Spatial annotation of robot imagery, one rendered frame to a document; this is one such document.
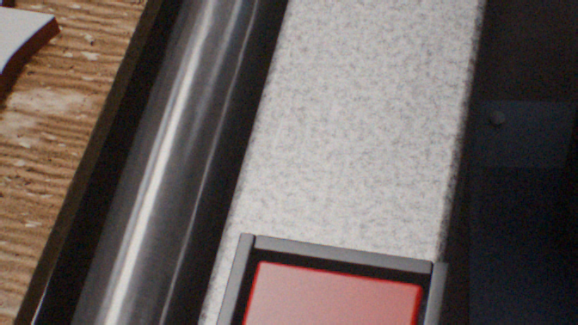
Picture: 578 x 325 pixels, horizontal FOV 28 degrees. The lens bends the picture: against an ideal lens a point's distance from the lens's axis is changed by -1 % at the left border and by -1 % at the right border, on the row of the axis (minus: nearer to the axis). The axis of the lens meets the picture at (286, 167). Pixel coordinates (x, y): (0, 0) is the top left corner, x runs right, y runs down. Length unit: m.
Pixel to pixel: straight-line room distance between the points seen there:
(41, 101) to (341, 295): 0.14
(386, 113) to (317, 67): 0.04
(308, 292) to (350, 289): 0.01
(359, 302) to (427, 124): 0.09
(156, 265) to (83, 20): 0.11
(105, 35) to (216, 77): 0.05
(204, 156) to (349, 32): 0.08
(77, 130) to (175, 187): 0.04
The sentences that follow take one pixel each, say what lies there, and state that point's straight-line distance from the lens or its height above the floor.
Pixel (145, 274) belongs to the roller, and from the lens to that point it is 0.43.
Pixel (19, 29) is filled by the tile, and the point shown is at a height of 0.95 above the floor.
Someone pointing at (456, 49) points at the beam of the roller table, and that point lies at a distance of 0.48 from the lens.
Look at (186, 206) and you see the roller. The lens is 0.44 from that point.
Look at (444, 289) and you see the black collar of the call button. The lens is 0.40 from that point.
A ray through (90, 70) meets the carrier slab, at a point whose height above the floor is 0.94.
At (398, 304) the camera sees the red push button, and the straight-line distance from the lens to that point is 0.40.
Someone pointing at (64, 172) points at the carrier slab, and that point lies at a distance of 0.44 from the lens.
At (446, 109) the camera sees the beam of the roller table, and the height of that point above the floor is 0.92.
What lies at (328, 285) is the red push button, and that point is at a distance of 0.41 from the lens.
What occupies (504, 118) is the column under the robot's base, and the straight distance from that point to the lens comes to 1.54.
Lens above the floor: 1.29
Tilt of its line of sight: 58 degrees down
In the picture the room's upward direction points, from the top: 10 degrees counter-clockwise
